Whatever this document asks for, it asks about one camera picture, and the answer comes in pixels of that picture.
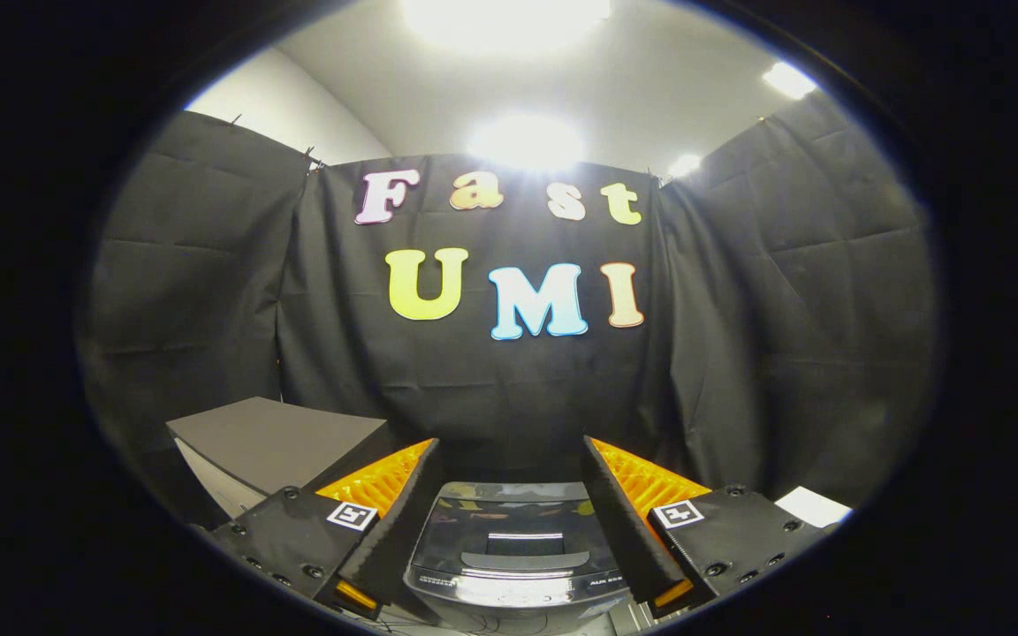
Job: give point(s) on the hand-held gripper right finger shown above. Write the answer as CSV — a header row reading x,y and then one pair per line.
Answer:
x,y
626,534

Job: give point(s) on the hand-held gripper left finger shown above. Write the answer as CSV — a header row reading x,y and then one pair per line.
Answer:
x,y
398,526

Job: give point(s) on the dark washing machine lid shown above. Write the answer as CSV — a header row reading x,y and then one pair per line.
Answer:
x,y
518,521

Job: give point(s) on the grey washing machine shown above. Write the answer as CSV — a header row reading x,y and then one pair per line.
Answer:
x,y
518,605

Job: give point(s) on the grey box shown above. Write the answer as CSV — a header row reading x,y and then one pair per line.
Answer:
x,y
279,442

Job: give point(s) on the black backdrop cloth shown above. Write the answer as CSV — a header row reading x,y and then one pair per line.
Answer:
x,y
509,389

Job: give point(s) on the white sheet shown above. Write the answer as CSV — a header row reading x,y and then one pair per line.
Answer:
x,y
814,506

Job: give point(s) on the large ceiling light panel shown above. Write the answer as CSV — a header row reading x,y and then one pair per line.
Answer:
x,y
505,18

